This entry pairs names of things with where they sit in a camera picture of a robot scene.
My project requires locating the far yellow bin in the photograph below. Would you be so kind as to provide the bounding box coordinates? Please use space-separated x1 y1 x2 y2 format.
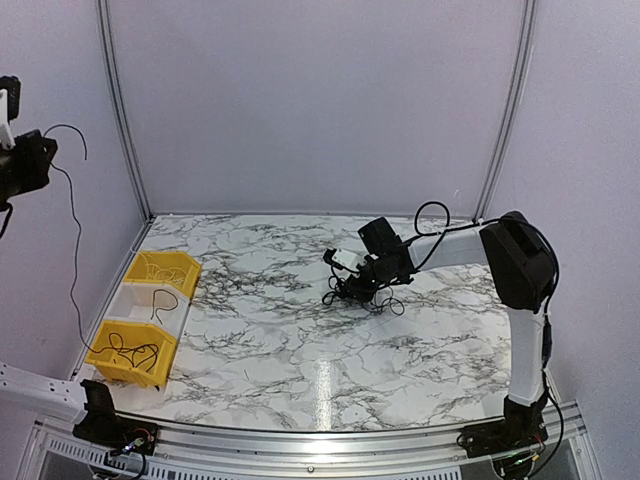
123 251 202 300

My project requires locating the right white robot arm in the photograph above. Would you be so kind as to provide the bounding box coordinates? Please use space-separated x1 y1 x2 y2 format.
323 211 560 408

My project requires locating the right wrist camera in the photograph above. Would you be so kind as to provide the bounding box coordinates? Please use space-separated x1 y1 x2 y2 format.
323 248 366 274

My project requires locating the near yellow bin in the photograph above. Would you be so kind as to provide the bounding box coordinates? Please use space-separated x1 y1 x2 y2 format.
85 320 178 388

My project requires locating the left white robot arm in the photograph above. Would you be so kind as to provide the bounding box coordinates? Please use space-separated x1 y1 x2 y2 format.
1 130 127 445

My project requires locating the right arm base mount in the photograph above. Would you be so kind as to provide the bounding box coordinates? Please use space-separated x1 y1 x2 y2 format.
456 392 549 458

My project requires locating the white middle bin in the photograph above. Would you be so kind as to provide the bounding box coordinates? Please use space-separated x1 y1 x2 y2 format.
105 283 190 339

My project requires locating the yellow bin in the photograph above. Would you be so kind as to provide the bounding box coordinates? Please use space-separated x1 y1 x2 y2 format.
123 251 202 300
85 320 178 388

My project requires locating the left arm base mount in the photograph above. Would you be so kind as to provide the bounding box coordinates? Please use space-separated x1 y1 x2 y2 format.
72 379 159 456

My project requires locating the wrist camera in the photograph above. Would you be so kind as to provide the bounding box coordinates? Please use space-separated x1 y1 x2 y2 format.
323 248 366 274
0 76 21 150

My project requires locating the right aluminium corner post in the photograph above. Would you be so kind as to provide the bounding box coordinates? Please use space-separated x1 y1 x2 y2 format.
472 0 538 221

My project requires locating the thin black cable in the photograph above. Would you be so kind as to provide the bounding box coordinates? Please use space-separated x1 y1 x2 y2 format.
42 123 121 357
109 333 162 373
148 287 178 326

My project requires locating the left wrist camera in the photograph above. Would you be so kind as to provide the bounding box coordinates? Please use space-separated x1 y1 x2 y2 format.
0 76 21 150

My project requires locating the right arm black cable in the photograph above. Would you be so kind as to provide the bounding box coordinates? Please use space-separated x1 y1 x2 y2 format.
379 200 566 451

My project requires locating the aluminium front rail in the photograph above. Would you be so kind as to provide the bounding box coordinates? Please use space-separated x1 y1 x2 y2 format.
29 399 587 480

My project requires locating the left aluminium corner post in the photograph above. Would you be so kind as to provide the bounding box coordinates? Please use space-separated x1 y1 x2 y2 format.
95 0 153 222

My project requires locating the aluminium corner post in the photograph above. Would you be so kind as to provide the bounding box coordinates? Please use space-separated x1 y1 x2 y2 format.
472 0 538 221
95 0 153 222

